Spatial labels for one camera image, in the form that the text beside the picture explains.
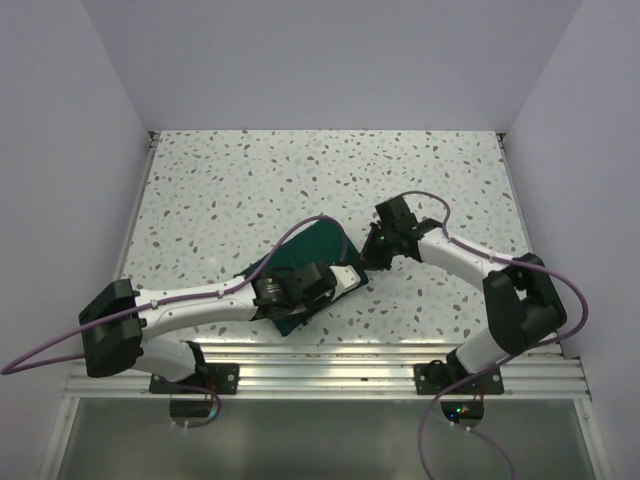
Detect aluminium rail frame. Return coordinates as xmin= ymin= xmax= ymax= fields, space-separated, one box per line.
xmin=64 ymin=342 xmax=594 ymax=401

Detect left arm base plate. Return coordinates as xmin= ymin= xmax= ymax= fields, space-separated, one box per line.
xmin=149 ymin=363 xmax=240 ymax=395

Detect green surgical drape cloth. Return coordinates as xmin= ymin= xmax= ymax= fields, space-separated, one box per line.
xmin=235 ymin=219 xmax=369 ymax=337

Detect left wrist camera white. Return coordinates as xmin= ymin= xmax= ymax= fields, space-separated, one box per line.
xmin=330 ymin=265 xmax=362 ymax=299

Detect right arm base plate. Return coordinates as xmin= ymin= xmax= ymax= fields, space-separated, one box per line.
xmin=413 ymin=360 xmax=505 ymax=395

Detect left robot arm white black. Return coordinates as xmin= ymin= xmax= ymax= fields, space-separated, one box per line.
xmin=79 ymin=262 xmax=344 ymax=393

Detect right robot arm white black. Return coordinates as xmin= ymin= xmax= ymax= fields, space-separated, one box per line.
xmin=360 ymin=195 xmax=567 ymax=393

